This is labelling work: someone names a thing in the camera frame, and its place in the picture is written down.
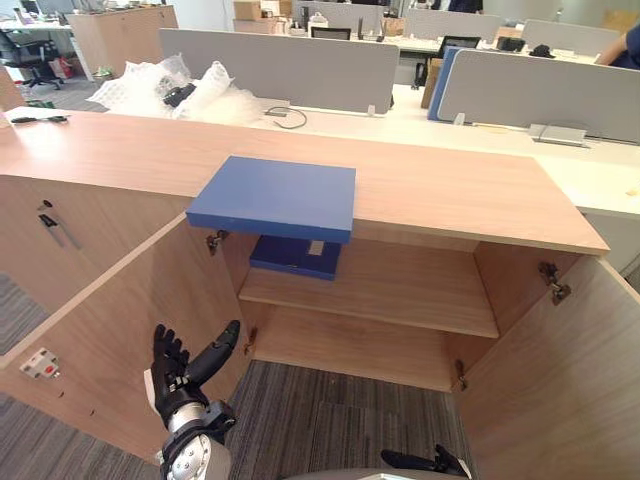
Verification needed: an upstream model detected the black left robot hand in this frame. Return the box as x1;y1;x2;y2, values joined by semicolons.
144;320;242;429

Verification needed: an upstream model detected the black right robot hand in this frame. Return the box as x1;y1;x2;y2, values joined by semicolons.
380;444;474;480

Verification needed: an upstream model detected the wooden cabinet door with lock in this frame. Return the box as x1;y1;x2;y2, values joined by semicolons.
0;210;254;466

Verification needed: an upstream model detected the white door lock latch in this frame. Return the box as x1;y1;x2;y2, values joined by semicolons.
18;347;63;381

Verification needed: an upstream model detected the plain wooden cabinet door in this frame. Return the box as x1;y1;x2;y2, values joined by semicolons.
454;252;640;480

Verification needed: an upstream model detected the dark blue box folder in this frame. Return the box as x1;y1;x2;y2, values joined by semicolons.
248;234;347;282

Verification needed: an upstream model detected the wooden cabinet shelf board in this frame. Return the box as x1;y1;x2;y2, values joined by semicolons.
237;237;501;340

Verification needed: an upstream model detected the wooden office cabinet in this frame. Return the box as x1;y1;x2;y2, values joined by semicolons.
0;108;612;394

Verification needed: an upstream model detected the tall wooden cabinet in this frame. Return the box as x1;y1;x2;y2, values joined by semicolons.
66;4;180;76

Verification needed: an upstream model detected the black office chair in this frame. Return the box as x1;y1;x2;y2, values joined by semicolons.
0;27;65;91

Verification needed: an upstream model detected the black device in bubble wrap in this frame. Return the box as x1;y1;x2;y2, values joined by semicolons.
162;82;198;107

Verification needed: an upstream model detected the white bubble wrap sheet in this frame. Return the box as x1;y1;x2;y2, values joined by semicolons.
86;52;267;124

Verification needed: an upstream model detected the wide grey desk partition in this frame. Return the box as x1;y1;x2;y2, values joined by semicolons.
157;27;401;116

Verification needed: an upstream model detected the cardboard box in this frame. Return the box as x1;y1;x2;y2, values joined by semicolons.
232;0;264;22

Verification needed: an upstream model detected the grey desk partition with blue panel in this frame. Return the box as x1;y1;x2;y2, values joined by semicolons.
427;46;640;145

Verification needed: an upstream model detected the person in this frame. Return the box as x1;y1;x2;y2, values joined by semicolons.
595;29;640;69

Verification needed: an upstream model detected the silver cabinet door handle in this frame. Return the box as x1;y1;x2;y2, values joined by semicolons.
37;213;83;251

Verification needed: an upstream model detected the grey curved cable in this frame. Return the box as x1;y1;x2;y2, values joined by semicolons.
263;105;309;131

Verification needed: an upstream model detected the silver desk cable box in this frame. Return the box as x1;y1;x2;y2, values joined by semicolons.
527;122;588;148

